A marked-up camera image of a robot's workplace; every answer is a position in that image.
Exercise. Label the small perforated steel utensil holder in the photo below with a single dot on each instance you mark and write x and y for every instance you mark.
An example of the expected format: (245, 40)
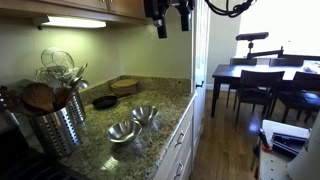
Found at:
(77, 110)

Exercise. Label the black cast iron skillet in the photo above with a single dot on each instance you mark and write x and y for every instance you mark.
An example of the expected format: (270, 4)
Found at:
(104, 102)

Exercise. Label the stainless gas stove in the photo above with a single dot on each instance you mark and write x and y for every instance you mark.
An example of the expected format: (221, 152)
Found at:
(20, 163)

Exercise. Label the dark dining chair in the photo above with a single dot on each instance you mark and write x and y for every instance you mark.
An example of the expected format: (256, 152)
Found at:
(258, 86)
(242, 61)
(286, 62)
(301, 95)

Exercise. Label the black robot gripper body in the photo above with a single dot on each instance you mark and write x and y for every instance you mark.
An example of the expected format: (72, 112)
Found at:
(151, 7)

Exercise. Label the black red bar clamp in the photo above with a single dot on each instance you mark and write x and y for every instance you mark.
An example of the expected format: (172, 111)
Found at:
(263, 138)

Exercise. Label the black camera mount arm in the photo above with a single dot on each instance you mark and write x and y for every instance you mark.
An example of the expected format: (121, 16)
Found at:
(266, 52)

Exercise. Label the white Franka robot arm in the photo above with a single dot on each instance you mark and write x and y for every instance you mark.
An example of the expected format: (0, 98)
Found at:
(301, 161)

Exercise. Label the white door panel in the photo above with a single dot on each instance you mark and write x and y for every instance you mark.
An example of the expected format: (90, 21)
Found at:
(200, 60)

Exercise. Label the round wooden board stack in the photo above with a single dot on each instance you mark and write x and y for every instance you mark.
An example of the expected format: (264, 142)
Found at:
(124, 87)

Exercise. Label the dark wooden dining table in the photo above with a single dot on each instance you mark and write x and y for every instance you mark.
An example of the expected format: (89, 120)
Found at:
(233, 70)

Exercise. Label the under-cabinet light strip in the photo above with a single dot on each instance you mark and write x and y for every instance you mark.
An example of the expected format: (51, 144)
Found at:
(71, 22)

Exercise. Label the silver metal bowl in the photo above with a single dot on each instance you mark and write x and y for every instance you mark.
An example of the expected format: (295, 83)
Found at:
(124, 131)
(144, 114)

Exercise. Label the wooden upper cabinets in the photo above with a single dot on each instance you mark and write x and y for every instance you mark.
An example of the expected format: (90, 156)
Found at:
(100, 7)

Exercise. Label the black stereo camera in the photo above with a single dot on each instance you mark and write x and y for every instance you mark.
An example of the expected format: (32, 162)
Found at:
(252, 36)

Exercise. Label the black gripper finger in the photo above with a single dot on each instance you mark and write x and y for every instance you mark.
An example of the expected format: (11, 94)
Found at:
(162, 30)
(185, 20)

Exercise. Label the wooden spoon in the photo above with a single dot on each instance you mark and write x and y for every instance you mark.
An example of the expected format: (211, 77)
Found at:
(38, 96)

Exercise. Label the large perforated steel utensil holder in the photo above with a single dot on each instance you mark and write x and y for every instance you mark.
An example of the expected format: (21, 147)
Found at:
(56, 133)

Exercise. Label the white perforated work table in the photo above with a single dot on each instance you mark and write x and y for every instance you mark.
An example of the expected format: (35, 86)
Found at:
(276, 166)

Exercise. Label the black tool case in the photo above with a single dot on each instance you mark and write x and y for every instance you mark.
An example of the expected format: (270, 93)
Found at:
(288, 143)

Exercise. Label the lower kitchen cabinet drawers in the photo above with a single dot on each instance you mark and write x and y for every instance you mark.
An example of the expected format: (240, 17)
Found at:
(181, 150)

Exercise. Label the metal ladle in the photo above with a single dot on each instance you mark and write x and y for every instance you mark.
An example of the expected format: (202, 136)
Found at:
(81, 71)

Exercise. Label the brown wooden spatula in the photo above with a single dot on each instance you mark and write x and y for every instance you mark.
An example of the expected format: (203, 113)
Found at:
(61, 97)

